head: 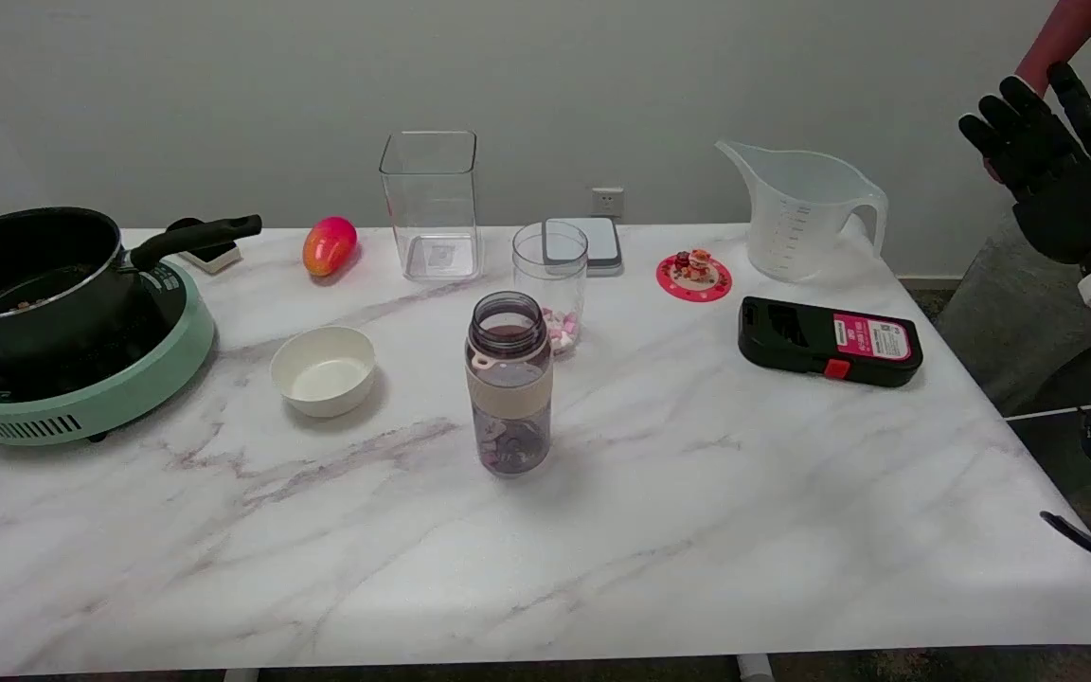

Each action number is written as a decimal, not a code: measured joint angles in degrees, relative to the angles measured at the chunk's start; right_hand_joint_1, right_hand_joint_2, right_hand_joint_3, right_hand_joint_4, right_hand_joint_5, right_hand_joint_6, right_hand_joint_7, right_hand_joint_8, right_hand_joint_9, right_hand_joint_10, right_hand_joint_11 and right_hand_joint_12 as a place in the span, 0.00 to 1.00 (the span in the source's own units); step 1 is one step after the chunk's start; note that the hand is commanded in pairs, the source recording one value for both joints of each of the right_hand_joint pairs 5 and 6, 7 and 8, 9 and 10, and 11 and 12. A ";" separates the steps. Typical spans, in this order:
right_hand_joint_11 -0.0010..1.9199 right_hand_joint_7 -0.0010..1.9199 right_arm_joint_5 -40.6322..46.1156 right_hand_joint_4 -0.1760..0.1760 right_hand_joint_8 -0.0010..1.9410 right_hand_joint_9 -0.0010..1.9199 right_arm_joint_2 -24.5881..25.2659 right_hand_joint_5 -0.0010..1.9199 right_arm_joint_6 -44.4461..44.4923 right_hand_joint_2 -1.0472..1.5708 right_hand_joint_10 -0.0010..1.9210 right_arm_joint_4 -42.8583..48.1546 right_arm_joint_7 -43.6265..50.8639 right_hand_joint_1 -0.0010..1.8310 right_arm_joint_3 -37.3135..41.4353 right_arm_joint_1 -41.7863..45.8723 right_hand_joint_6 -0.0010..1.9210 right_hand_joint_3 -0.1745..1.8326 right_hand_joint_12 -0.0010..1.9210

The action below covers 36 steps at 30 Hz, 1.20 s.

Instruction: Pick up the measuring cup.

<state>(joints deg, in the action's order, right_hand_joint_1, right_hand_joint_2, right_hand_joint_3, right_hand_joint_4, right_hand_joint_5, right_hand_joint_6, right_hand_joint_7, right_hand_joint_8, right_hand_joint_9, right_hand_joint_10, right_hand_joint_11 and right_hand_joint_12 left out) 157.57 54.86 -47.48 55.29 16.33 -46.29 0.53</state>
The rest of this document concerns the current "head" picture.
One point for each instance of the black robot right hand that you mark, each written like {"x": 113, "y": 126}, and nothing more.
{"x": 1066, "y": 204}

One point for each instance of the clear glass with candies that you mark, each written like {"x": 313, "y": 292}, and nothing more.
{"x": 553, "y": 303}

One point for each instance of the large translucent measuring jug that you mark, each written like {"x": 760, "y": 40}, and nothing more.
{"x": 796, "y": 218}

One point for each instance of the black box with pink label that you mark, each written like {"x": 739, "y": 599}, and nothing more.
{"x": 820, "y": 341}

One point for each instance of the red coaster with figurines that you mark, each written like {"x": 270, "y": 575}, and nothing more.
{"x": 694, "y": 277}

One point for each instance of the grey and white square lid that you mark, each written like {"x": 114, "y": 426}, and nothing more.
{"x": 602, "y": 242}

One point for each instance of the white table leg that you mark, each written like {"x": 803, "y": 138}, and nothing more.
{"x": 756, "y": 668}
{"x": 241, "y": 675}

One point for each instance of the clear purple water bottle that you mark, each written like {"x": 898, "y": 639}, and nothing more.
{"x": 509, "y": 398}

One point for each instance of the clear square tall container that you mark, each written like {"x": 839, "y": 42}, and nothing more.
{"x": 432, "y": 204}

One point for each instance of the red and yellow mango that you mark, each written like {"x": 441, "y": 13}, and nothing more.
{"x": 329, "y": 245}

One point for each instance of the white ceramic bowl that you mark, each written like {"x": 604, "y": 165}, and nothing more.
{"x": 324, "y": 371}

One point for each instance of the small white and black device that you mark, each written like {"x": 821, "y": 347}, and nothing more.
{"x": 214, "y": 256}

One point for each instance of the green induction cooker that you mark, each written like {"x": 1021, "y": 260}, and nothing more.
{"x": 110, "y": 398}

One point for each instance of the white wall socket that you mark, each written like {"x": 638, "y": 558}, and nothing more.
{"x": 607, "y": 201}

